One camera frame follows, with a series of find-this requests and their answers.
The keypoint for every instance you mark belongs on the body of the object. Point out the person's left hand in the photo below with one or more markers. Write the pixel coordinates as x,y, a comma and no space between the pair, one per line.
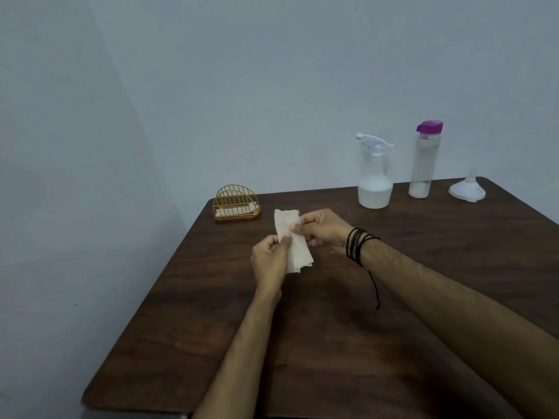
268,266

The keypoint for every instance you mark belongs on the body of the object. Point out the person's right hand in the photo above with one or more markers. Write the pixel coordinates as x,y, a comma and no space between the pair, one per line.
325,226

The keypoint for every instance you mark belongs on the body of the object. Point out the white paper tissue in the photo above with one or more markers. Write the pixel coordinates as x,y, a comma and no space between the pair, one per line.
299,253

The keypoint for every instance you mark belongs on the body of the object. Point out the white spray bottle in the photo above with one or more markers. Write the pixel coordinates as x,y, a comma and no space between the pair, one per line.
374,187

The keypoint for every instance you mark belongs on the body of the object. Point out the white trigger sprayer head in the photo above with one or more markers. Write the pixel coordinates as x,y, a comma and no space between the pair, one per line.
371,141

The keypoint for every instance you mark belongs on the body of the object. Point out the clear water bottle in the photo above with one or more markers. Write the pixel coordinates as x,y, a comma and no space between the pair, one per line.
423,165

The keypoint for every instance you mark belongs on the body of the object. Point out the purple bottle cap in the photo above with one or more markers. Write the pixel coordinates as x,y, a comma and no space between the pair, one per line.
429,126

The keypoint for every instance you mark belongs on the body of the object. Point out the white plastic funnel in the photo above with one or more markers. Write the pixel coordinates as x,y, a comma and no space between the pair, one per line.
466,189

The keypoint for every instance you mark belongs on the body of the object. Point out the person's right forearm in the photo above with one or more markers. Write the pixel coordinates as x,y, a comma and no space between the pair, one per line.
458,318

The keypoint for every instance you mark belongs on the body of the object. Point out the person's left forearm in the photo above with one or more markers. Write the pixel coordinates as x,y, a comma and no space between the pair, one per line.
236,366

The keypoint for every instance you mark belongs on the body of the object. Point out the white paper napkins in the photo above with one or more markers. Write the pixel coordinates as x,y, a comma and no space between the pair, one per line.
236,210

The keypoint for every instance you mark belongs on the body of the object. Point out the dark wooden table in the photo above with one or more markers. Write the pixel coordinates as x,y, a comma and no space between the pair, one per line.
393,322

